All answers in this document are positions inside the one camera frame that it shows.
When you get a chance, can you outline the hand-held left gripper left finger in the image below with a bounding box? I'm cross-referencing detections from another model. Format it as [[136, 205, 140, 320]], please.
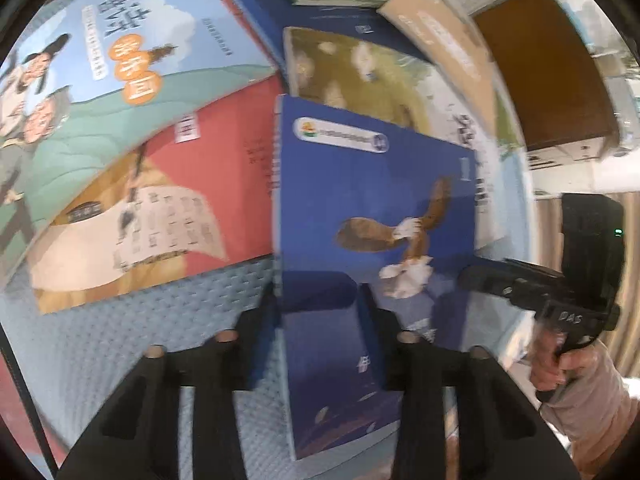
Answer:
[[55, 282, 283, 480]]

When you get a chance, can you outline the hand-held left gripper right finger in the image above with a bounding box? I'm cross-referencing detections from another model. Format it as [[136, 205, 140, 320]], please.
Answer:
[[357, 282, 583, 480]]

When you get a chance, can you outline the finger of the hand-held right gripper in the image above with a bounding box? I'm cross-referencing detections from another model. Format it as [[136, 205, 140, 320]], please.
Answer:
[[501, 258, 567, 287], [456, 261, 552, 314]]

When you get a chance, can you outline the blue eagle cover book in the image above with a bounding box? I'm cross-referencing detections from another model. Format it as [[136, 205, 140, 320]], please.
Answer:
[[272, 94, 478, 461]]

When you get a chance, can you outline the person's right forearm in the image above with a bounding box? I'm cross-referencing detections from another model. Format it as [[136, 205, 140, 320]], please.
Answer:
[[537, 342, 635, 478]]

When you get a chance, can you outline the person's right hand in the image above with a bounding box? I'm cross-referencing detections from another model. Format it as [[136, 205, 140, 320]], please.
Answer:
[[530, 321, 572, 395]]

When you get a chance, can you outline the light blue quilted mat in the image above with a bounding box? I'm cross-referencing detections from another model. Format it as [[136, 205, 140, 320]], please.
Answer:
[[0, 160, 538, 480]]

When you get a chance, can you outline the beige striped curtain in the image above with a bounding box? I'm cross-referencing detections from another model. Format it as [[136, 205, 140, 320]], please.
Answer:
[[607, 280, 640, 411]]

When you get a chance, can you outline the red scroll cover book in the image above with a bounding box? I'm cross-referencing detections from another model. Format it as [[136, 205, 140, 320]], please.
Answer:
[[25, 77, 283, 316]]

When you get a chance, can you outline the brown wooden cabinet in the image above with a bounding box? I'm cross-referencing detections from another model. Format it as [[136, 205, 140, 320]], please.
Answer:
[[472, 0, 621, 153]]

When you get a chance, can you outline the rabbit cover picture book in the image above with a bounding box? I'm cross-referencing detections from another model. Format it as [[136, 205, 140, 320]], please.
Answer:
[[282, 27, 526, 251]]

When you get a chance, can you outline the beige cover book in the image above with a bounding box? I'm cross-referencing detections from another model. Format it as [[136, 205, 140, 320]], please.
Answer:
[[377, 0, 501, 126]]

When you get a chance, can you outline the dark blue book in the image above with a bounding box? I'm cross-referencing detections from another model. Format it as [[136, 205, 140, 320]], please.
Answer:
[[202, 0, 441, 98]]

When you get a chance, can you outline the light blue cartoon cover book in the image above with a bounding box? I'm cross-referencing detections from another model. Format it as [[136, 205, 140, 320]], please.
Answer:
[[0, 0, 281, 261]]

